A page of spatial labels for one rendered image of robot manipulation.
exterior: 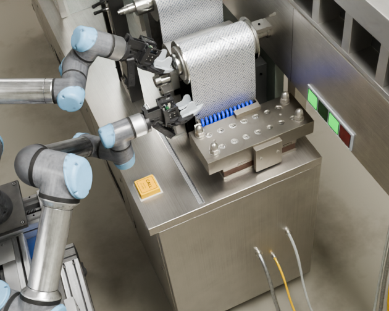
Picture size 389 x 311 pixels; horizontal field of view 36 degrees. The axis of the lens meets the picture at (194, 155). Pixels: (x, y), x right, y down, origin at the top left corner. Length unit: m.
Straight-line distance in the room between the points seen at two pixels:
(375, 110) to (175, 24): 0.81
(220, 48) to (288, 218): 0.75
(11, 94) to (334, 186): 1.92
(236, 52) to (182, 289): 0.95
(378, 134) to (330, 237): 1.41
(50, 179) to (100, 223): 1.51
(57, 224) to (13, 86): 0.42
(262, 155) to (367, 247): 1.13
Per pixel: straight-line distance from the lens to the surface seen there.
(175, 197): 2.06
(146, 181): 2.09
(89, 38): 1.79
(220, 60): 1.98
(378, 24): 1.53
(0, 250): 2.32
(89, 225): 3.19
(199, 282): 2.41
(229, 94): 2.09
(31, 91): 1.79
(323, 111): 1.91
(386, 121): 1.63
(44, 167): 1.70
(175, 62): 1.96
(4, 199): 2.26
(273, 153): 2.07
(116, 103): 2.41
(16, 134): 3.75
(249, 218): 2.21
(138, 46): 1.88
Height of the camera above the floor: 2.54
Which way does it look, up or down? 49 degrees down
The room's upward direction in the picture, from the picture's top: 8 degrees counter-clockwise
